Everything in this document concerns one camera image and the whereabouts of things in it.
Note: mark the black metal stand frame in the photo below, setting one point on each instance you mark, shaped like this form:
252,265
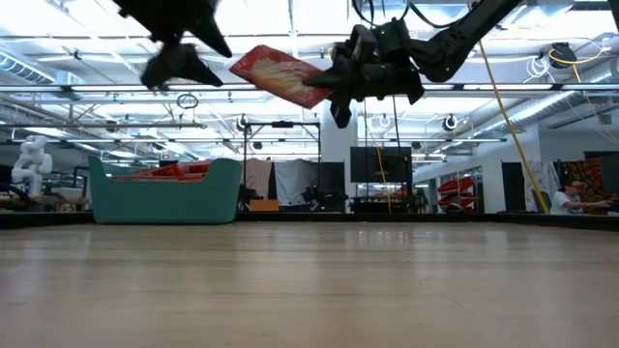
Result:
283,124

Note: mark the black robot station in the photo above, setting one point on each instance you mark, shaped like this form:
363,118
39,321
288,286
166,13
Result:
324,199

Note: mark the wooden workbench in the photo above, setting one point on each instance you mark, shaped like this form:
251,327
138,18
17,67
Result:
58,199

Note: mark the teal plastic basket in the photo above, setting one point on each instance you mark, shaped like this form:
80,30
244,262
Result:
164,203

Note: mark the seated person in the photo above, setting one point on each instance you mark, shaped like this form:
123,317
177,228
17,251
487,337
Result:
563,200

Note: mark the peach hanging cloth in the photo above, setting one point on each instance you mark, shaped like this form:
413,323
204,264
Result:
258,176

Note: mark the red patterned hanging cloth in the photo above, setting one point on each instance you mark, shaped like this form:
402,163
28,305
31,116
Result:
587,169

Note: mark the orange box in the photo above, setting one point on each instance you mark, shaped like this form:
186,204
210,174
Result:
263,205

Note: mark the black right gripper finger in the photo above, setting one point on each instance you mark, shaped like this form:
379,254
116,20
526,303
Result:
331,81

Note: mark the black monitor screen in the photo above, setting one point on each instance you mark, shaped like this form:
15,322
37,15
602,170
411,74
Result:
362,164

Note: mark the white humanoid robot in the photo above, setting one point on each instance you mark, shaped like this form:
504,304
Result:
31,164

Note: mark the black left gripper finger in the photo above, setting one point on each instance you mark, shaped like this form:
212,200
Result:
181,65
215,36

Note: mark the black door panel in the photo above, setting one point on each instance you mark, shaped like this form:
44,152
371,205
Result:
512,186

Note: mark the red storage bins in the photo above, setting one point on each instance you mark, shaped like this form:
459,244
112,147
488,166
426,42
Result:
457,189

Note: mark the white printed hanging cloth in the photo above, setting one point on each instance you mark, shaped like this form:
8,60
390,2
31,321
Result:
549,171

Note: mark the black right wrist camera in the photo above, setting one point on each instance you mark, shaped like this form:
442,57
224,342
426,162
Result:
372,43

